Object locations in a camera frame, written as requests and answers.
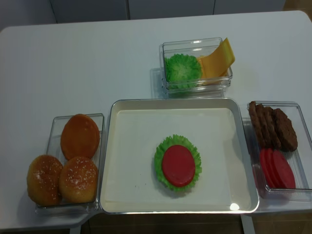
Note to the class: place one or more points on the clear plastic bun container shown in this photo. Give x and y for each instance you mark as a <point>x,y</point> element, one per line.
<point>54,149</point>

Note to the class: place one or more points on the green lettuce leaf in container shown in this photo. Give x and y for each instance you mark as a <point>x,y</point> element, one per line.
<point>182,71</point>

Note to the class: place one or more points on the clear plastic patty tomato container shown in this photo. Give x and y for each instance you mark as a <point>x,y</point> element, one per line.
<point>299,160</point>

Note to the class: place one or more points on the yellow cheese slice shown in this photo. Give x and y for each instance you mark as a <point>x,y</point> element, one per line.
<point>217,63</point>

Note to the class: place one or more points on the clear plastic lettuce cheese container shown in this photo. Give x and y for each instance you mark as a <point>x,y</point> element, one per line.
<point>197,48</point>

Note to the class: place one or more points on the smooth orange bun bottom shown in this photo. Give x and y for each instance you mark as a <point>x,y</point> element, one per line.
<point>80,137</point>

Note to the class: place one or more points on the left sesame bun top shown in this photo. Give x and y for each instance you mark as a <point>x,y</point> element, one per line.
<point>43,181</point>

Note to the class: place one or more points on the front red tomato slice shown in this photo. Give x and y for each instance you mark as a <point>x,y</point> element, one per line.
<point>282,171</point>

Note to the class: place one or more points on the silver metal tray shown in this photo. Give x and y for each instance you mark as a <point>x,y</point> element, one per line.
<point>175,104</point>

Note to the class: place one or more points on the middle red tomato slice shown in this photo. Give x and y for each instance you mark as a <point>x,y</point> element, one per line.
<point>272,180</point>

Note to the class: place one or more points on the right sesame bun top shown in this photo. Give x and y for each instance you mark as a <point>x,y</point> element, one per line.
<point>78,180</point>

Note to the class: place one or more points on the red tomato slice on tray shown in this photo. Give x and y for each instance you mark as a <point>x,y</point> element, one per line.
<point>178,166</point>

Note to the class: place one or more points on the green lettuce leaf on tray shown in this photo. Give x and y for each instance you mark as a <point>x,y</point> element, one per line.
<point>160,150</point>

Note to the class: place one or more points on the white paper tray liner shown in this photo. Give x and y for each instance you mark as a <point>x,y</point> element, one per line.
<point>131,176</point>

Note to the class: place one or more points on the sesame bun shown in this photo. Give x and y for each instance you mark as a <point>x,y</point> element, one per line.
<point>78,180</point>
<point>43,181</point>

